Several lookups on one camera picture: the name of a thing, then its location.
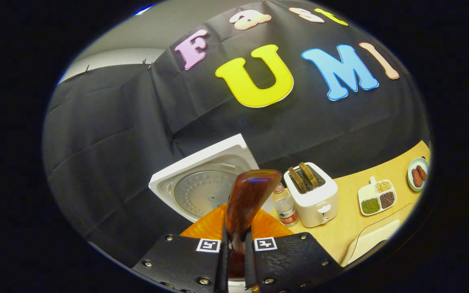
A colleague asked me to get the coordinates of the white divided bean dish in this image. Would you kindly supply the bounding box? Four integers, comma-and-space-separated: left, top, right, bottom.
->
358, 177, 398, 216

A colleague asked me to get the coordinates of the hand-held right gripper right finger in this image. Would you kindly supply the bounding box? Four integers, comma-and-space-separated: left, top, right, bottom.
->
245, 210, 343, 293

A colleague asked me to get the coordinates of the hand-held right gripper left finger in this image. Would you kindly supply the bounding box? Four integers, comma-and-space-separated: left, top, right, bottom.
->
132, 203, 230, 293

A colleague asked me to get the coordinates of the clear plastic water bottle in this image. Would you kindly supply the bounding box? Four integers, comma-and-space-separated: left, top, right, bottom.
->
272, 183, 299, 227

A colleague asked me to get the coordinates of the clear plastic tray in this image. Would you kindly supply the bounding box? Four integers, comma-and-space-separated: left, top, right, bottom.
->
340, 203, 416, 267

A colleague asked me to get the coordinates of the white toaster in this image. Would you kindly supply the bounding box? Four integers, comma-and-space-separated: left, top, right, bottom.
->
283, 162, 339, 228

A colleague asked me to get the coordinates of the pale green plate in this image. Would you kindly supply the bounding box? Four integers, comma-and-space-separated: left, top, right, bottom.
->
407, 157, 430, 192

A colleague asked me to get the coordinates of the black backdrop cloth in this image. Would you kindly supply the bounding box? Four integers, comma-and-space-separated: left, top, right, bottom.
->
42, 0, 430, 267

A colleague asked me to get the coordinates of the wooden spoon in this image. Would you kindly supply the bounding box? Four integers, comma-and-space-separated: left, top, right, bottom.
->
224, 169, 283, 279

